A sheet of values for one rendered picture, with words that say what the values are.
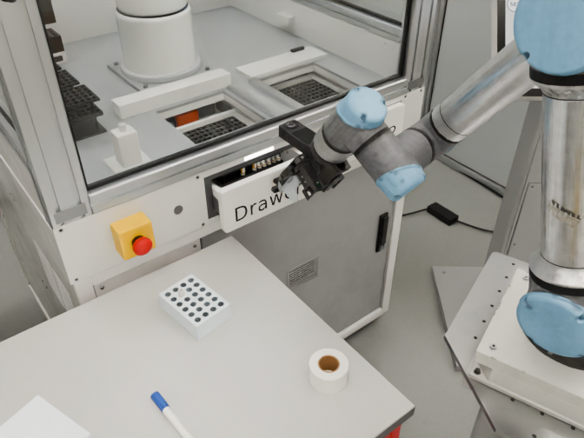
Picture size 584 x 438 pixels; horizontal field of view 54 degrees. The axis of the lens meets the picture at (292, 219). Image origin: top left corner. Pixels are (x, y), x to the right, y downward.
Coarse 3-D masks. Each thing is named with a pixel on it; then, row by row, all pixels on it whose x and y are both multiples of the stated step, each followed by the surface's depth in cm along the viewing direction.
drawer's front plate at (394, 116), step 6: (390, 108) 149; (396, 108) 150; (402, 108) 152; (390, 114) 150; (396, 114) 151; (402, 114) 153; (384, 120) 149; (390, 120) 151; (396, 120) 153; (402, 120) 154; (390, 126) 152; (396, 126) 154; (396, 132) 155; (354, 156) 149; (348, 162) 149
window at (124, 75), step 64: (64, 0) 90; (128, 0) 96; (192, 0) 103; (256, 0) 112; (320, 0) 121; (384, 0) 133; (64, 64) 95; (128, 64) 102; (192, 64) 110; (256, 64) 119; (320, 64) 130; (384, 64) 144; (128, 128) 108; (192, 128) 117
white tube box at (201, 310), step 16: (176, 288) 116; (192, 288) 116; (208, 288) 116; (160, 304) 116; (176, 304) 113; (192, 304) 113; (208, 304) 113; (224, 304) 112; (176, 320) 113; (192, 320) 109; (208, 320) 109; (224, 320) 113
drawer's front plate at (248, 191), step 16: (256, 176) 124; (272, 176) 126; (224, 192) 120; (240, 192) 122; (256, 192) 126; (272, 192) 129; (224, 208) 122; (240, 208) 125; (256, 208) 128; (272, 208) 131; (224, 224) 124; (240, 224) 127
